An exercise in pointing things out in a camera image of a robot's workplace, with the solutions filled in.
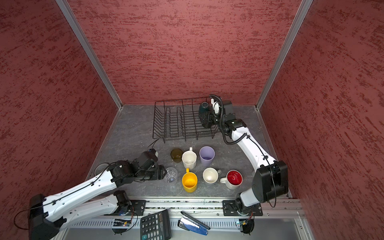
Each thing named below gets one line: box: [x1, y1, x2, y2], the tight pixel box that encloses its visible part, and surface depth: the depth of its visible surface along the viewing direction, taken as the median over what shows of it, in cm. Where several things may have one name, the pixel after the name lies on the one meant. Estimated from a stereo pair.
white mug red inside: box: [220, 170, 243, 190], surface depth 80 cm
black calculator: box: [140, 209, 171, 240], surface depth 69 cm
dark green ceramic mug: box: [199, 101, 211, 118], surface depth 105 cm
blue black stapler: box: [177, 210, 211, 236], surface depth 70 cm
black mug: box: [199, 114, 219, 128], surface depth 74 cm
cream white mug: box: [202, 167, 222, 184], surface depth 79 cm
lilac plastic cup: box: [199, 146, 216, 168], surface depth 85 cm
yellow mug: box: [182, 168, 198, 193], surface depth 79 cm
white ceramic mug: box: [181, 147, 197, 170], surface depth 85 cm
